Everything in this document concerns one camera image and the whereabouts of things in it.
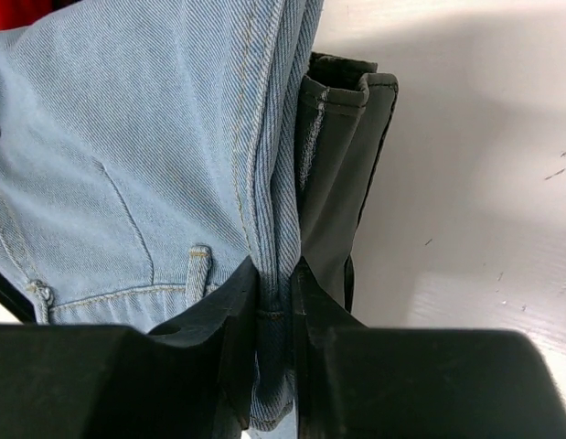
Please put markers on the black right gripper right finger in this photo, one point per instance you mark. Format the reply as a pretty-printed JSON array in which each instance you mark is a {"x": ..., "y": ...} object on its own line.
[{"x": 354, "y": 381}]

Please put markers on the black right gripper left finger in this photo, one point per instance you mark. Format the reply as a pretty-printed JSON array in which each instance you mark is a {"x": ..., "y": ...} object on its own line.
[{"x": 190, "y": 377}]

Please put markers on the light blue denim jeans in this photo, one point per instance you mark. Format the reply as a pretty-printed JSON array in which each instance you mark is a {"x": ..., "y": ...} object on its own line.
[{"x": 146, "y": 150}]

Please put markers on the black garment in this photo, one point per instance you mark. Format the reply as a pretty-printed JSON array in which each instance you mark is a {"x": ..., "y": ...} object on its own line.
[{"x": 344, "y": 113}]

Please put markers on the red cloth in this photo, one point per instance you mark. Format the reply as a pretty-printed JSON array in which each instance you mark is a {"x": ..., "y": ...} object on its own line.
[{"x": 21, "y": 13}]

